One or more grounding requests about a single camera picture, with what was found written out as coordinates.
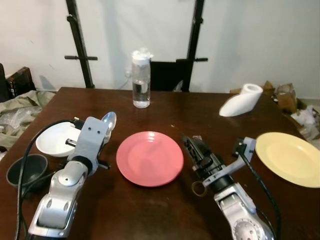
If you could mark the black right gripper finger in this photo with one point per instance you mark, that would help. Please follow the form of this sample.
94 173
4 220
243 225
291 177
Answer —
202 149
190 150

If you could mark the silver metal spoon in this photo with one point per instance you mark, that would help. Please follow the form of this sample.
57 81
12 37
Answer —
109 121

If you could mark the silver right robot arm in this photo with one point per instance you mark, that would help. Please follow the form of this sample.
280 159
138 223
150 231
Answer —
240 212

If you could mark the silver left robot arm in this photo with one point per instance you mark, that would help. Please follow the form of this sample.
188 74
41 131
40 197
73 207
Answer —
61 197

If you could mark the pink plate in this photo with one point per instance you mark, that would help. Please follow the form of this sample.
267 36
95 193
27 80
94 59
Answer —
150 159

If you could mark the white bowl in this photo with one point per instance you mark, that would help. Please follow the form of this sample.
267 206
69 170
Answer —
52 140

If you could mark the white slanted tube object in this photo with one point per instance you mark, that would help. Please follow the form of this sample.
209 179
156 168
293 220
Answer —
240 104

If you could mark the black chair back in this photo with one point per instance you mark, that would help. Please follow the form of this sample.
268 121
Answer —
167 75

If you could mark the black bowl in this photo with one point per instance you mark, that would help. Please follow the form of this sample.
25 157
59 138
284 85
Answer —
25 170

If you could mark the yellow plate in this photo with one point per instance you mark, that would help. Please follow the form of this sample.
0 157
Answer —
290 159

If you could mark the clear water bottle white cap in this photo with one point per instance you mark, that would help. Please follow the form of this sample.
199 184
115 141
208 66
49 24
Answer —
141 82

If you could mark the crumpled clear plastic sheet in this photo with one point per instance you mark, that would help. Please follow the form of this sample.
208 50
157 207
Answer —
22 115

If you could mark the cardboard box with clutter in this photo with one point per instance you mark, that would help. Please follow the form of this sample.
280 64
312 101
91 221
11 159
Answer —
300 112

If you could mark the black stand pole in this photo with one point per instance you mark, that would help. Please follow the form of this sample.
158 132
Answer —
194 45
80 45

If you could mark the dark brown box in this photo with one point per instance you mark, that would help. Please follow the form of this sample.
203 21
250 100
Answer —
17 80

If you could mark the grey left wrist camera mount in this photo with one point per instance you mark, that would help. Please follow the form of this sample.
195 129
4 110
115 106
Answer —
91 139

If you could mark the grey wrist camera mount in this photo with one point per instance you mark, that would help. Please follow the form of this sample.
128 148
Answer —
91 139
245 149

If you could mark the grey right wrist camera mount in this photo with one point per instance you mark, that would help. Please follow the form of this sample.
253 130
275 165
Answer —
245 149

